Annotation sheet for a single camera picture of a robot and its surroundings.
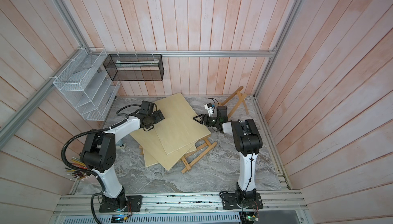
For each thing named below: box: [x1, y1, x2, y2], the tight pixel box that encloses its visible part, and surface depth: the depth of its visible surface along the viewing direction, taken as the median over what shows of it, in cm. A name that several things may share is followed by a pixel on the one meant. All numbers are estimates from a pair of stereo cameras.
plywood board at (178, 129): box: [151, 92, 212, 155], surface depth 96 cm
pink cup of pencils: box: [64, 156, 92, 181], surface depth 71 cm
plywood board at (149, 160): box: [142, 147, 160, 168], surface depth 84 cm
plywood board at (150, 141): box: [129, 127, 198, 171], surface depth 87 cm
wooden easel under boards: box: [181, 134, 218, 174], surface depth 88 cm
